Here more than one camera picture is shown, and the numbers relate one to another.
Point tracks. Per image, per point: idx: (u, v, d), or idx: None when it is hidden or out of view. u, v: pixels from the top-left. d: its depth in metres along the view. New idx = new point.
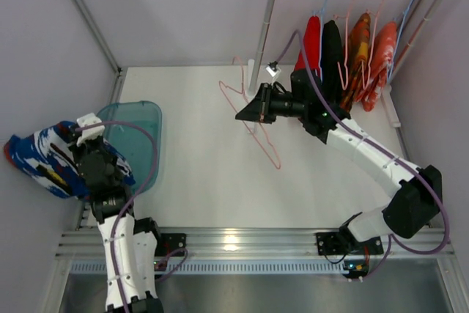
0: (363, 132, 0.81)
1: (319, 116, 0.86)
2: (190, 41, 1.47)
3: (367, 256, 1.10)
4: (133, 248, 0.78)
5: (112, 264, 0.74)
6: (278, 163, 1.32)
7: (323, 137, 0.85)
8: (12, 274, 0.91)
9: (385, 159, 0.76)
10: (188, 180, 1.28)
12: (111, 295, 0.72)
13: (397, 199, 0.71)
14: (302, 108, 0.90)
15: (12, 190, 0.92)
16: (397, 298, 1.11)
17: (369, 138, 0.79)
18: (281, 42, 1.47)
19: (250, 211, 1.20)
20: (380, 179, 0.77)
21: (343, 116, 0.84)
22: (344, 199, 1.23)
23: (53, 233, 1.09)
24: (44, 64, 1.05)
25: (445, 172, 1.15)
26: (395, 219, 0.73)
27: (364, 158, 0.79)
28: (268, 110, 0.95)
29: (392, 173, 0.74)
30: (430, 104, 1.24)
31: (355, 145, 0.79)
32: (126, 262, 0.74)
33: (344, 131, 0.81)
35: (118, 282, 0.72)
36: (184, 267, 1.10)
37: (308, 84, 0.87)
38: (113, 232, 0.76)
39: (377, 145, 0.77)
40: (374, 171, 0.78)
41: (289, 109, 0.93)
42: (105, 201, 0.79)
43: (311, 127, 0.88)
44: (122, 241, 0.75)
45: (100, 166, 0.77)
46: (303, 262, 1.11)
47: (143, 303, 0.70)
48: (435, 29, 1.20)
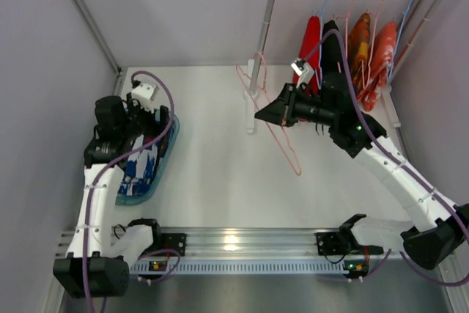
0: (399, 156, 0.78)
1: (352, 128, 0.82)
2: (190, 41, 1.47)
3: (367, 256, 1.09)
4: (110, 204, 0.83)
5: (84, 215, 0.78)
6: (297, 169, 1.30)
7: (354, 151, 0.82)
8: (10, 275, 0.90)
9: (422, 192, 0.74)
10: (190, 182, 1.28)
12: (75, 243, 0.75)
13: (429, 235, 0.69)
14: (331, 116, 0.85)
15: (13, 191, 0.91)
16: (396, 297, 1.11)
17: (407, 165, 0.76)
18: (281, 42, 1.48)
19: (253, 211, 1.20)
20: (411, 210, 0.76)
21: (379, 134, 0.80)
22: (345, 199, 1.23)
23: (53, 233, 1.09)
24: (43, 64, 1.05)
25: (445, 171, 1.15)
26: (417, 251, 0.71)
27: (398, 186, 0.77)
28: (291, 113, 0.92)
29: (429, 209, 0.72)
30: (430, 105, 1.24)
31: (392, 171, 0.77)
32: (97, 215, 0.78)
33: (380, 152, 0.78)
35: (84, 232, 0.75)
36: (179, 267, 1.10)
37: (342, 91, 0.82)
38: (94, 180, 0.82)
39: (415, 174, 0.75)
40: (406, 200, 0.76)
41: (314, 115, 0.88)
42: (100, 147, 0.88)
43: (339, 139, 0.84)
44: (102, 190, 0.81)
45: (115, 105, 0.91)
46: (311, 262, 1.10)
47: (102, 262, 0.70)
48: (435, 28, 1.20)
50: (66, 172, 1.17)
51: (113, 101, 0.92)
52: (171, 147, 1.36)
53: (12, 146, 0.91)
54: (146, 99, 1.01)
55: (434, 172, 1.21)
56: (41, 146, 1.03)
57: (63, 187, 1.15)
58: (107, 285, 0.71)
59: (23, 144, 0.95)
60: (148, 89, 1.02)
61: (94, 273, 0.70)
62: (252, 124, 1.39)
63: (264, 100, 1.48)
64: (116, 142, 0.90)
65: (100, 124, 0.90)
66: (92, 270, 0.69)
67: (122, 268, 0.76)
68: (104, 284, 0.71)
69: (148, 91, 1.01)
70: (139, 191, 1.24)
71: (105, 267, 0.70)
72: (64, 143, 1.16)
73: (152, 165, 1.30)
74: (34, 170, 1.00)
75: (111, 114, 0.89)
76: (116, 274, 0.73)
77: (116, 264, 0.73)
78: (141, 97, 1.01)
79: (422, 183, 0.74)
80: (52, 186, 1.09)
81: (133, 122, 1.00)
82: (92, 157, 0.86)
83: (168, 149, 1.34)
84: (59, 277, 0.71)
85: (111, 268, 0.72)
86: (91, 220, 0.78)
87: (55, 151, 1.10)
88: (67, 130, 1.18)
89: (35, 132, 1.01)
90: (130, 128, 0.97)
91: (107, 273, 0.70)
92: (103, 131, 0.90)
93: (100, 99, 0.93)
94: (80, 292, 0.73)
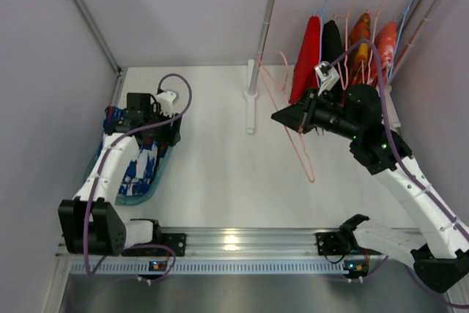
0: (423, 179, 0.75)
1: (377, 145, 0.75)
2: (190, 41, 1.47)
3: (367, 256, 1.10)
4: (122, 167, 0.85)
5: (98, 166, 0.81)
6: (311, 176, 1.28)
7: (374, 168, 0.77)
8: (10, 275, 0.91)
9: (444, 221, 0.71)
10: (190, 181, 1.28)
12: (83, 188, 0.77)
13: (445, 264, 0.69)
14: (352, 129, 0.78)
15: (12, 191, 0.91)
16: (396, 297, 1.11)
17: (431, 190, 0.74)
18: (281, 42, 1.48)
19: (253, 211, 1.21)
20: (429, 237, 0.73)
21: (404, 153, 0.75)
22: (345, 199, 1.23)
23: (53, 232, 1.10)
24: (43, 65, 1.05)
25: (444, 172, 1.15)
26: (428, 273, 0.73)
27: (418, 211, 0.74)
28: (309, 120, 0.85)
29: (451, 240, 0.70)
30: (430, 105, 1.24)
31: (415, 196, 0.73)
32: (109, 168, 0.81)
33: (404, 175, 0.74)
35: (94, 180, 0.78)
36: (178, 267, 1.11)
37: (368, 108, 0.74)
38: (113, 142, 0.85)
39: (438, 202, 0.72)
40: (426, 226, 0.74)
41: (335, 125, 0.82)
42: (121, 122, 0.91)
43: (360, 155, 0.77)
44: (118, 153, 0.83)
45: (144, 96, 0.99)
46: (310, 262, 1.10)
47: (105, 207, 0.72)
48: (436, 28, 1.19)
50: (66, 172, 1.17)
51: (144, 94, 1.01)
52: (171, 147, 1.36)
53: (11, 147, 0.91)
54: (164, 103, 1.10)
55: (434, 173, 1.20)
56: (41, 146, 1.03)
57: (63, 187, 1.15)
58: (105, 236, 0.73)
59: (22, 144, 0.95)
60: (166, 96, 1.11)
61: (95, 218, 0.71)
62: (251, 124, 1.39)
63: (264, 100, 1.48)
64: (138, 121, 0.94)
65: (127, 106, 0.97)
66: (94, 214, 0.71)
67: (119, 229, 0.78)
68: (102, 231, 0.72)
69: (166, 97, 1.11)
70: (139, 191, 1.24)
71: (107, 215, 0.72)
72: (64, 144, 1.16)
73: (152, 165, 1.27)
74: (33, 171, 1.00)
75: (141, 97, 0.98)
76: (113, 229, 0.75)
77: (115, 219, 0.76)
78: None
79: (445, 212, 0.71)
80: (51, 186, 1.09)
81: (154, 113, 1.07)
82: (115, 126, 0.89)
83: (168, 149, 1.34)
84: (61, 220, 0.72)
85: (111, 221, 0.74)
86: (102, 174, 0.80)
87: (55, 152, 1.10)
88: (67, 130, 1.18)
89: (35, 132, 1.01)
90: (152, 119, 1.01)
91: (108, 221, 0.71)
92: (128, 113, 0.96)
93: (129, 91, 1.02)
94: (77, 240, 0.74)
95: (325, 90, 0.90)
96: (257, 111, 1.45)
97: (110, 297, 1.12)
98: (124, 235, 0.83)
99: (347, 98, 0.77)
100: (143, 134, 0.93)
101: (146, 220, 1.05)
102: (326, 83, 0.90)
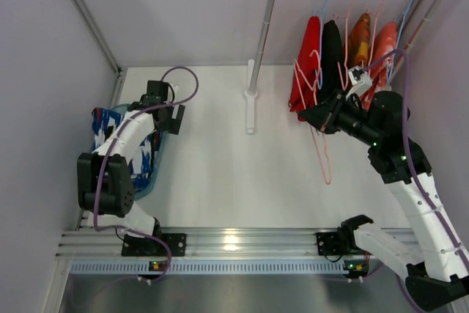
0: (437, 199, 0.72)
1: (396, 155, 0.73)
2: (190, 41, 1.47)
3: (367, 256, 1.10)
4: (136, 137, 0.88)
5: (118, 130, 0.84)
6: (328, 177, 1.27)
7: (388, 177, 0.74)
8: (12, 275, 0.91)
9: (447, 244, 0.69)
10: (190, 181, 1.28)
12: (102, 146, 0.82)
13: (437, 286, 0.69)
14: (375, 135, 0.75)
15: (13, 192, 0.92)
16: (397, 297, 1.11)
17: (441, 212, 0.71)
18: (281, 43, 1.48)
19: (254, 211, 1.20)
20: (428, 253, 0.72)
21: (422, 170, 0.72)
22: (344, 199, 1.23)
23: (53, 232, 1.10)
24: (42, 64, 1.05)
25: (444, 172, 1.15)
26: (418, 289, 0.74)
27: (423, 229, 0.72)
28: (333, 122, 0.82)
29: (448, 264, 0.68)
30: (430, 105, 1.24)
31: (423, 215, 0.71)
32: (127, 133, 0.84)
33: (417, 191, 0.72)
35: (112, 141, 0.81)
36: (177, 267, 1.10)
37: (392, 113, 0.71)
38: (133, 115, 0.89)
39: (446, 224, 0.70)
40: (426, 244, 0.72)
41: (356, 130, 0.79)
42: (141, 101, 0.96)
43: (377, 163, 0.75)
44: (135, 124, 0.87)
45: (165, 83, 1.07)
46: (310, 262, 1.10)
47: (121, 160, 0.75)
48: (436, 28, 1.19)
50: (67, 172, 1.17)
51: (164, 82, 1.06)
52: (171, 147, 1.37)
53: (12, 147, 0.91)
54: None
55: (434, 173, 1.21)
56: (41, 146, 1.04)
57: (63, 188, 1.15)
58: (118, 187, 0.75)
59: (22, 144, 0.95)
60: None
61: (111, 169, 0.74)
62: (252, 124, 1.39)
63: (264, 100, 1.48)
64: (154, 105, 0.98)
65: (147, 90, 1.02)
66: (110, 165, 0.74)
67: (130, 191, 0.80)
68: (116, 185, 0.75)
69: None
70: (139, 186, 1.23)
71: (122, 168, 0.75)
72: (64, 144, 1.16)
73: (148, 160, 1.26)
74: (34, 171, 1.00)
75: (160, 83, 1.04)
76: (125, 185, 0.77)
77: (127, 179, 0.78)
78: None
79: (450, 236, 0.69)
80: (52, 186, 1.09)
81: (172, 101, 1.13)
82: (135, 105, 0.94)
83: (161, 144, 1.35)
84: (80, 170, 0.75)
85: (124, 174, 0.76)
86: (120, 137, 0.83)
87: (54, 151, 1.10)
88: (67, 130, 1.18)
89: (35, 132, 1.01)
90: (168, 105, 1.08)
91: (122, 172, 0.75)
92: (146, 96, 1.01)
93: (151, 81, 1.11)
94: (89, 193, 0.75)
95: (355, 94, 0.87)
96: (257, 111, 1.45)
97: (110, 297, 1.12)
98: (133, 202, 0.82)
99: (373, 102, 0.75)
100: (158, 116, 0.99)
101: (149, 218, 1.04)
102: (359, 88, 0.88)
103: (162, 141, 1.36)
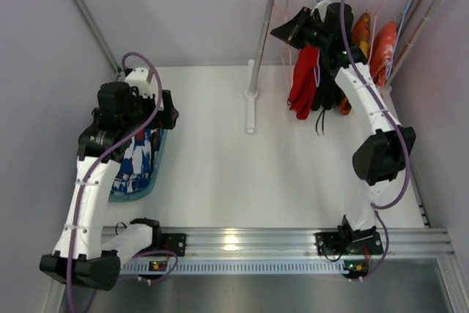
0: (369, 80, 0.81)
1: (339, 52, 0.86)
2: (190, 40, 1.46)
3: (366, 256, 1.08)
4: (102, 200, 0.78)
5: (73, 212, 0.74)
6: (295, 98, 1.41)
7: (335, 72, 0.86)
8: (11, 277, 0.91)
9: (375, 108, 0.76)
10: (190, 181, 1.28)
12: (62, 242, 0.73)
13: (366, 142, 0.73)
14: (326, 40, 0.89)
15: (15, 193, 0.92)
16: (396, 298, 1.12)
17: (371, 86, 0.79)
18: (281, 42, 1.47)
19: (253, 211, 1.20)
20: (363, 124, 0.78)
21: (359, 60, 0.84)
22: (345, 199, 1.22)
23: (54, 232, 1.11)
24: (42, 65, 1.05)
25: (445, 171, 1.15)
26: (360, 163, 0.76)
27: (357, 102, 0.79)
28: (298, 34, 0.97)
29: (375, 122, 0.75)
30: (430, 104, 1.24)
31: (356, 89, 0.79)
32: (85, 211, 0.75)
33: (353, 73, 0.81)
35: (72, 233, 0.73)
36: (179, 267, 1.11)
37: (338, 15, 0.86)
38: (86, 175, 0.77)
39: (374, 94, 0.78)
40: (361, 115, 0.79)
41: (316, 39, 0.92)
42: (94, 137, 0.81)
43: (326, 60, 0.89)
44: (93, 187, 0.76)
45: (122, 90, 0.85)
46: (291, 263, 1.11)
47: (87, 263, 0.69)
48: (436, 26, 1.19)
50: (67, 173, 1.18)
51: (120, 86, 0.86)
52: (172, 148, 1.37)
53: (12, 149, 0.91)
54: (142, 80, 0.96)
55: (434, 173, 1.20)
56: (40, 147, 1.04)
57: (64, 188, 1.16)
58: (97, 278, 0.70)
59: (21, 146, 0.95)
60: (143, 72, 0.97)
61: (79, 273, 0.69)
62: (252, 123, 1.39)
63: (264, 100, 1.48)
64: (114, 131, 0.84)
65: (102, 109, 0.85)
66: (77, 271, 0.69)
67: (110, 265, 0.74)
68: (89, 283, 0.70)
69: (138, 71, 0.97)
70: (139, 186, 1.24)
71: (90, 273, 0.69)
72: (64, 144, 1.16)
73: (148, 160, 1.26)
74: (34, 171, 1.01)
75: (115, 100, 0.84)
76: (103, 275, 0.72)
77: (105, 266, 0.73)
78: (137, 82, 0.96)
79: (377, 101, 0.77)
80: (52, 188, 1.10)
81: (138, 110, 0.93)
82: (88, 148, 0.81)
83: (161, 144, 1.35)
84: (48, 273, 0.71)
85: (102, 258, 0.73)
86: (80, 218, 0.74)
87: (53, 152, 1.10)
88: (66, 130, 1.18)
89: (35, 133, 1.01)
90: (134, 117, 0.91)
91: (92, 277, 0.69)
92: (104, 118, 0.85)
93: (106, 83, 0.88)
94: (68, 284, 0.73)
95: (318, 10, 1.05)
96: (258, 111, 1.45)
97: (111, 297, 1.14)
98: (118, 270, 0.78)
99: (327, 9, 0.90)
100: (120, 148, 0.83)
101: (143, 227, 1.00)
102: (322, 6, 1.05)
103: (162, 141, 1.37)
